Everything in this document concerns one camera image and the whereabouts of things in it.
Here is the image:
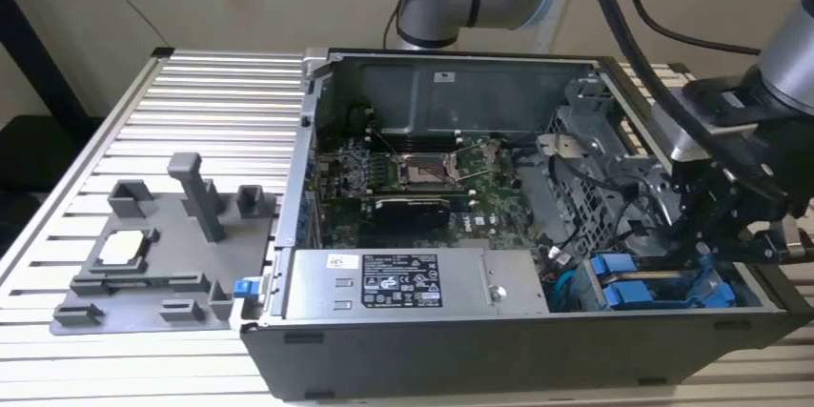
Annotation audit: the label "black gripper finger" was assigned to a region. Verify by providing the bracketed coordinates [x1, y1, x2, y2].
[654, 220, 718, 261]
[730, 217, 814, 266]

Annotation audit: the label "grey disk bay cage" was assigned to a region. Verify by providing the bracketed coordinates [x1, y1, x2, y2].
[587, 230, 765, 314]

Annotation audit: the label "green motherboard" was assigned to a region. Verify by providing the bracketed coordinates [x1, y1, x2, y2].
[312, 132, 550, 252]

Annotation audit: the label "silver power supply unit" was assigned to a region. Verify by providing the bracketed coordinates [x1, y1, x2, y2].
[283, 248, 551, 320]

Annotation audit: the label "metal socket cover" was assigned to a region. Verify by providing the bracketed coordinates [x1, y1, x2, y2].
[451, 133, 504, 175]

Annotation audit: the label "black graphics card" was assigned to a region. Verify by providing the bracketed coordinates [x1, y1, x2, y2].
[370, 196, 454, 249]

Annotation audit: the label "CPU socket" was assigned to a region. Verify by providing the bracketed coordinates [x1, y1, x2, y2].
[395, 153, 456, 187]

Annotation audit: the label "open black PC case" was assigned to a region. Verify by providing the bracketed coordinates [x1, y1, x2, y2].
[237, 47, 814, 401]

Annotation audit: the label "black RAM slots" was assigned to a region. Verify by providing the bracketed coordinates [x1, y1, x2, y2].
[374, 132, 467, 152]

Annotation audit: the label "blue case latch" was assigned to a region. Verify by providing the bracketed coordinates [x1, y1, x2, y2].
[232, 277, 263, 306]

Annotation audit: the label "grey parts rack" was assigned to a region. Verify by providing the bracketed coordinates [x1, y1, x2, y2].
[48, 152, 283, 335]

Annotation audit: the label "silver CPU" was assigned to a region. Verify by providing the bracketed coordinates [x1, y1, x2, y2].
[95, 230, 153, 266]

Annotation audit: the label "blue disk wire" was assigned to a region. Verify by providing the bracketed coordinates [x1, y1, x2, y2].
[548, 269, 578, 314]

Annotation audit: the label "black disk wire bundle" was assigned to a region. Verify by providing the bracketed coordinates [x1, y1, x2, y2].
[538, 152, 676, 266]

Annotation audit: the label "silver metal bracket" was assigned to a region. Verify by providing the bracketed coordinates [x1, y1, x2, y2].
[535, 132, 607, 160]

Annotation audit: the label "black furniture frame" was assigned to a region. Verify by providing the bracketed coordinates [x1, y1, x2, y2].
[0, 0, 91, 198]

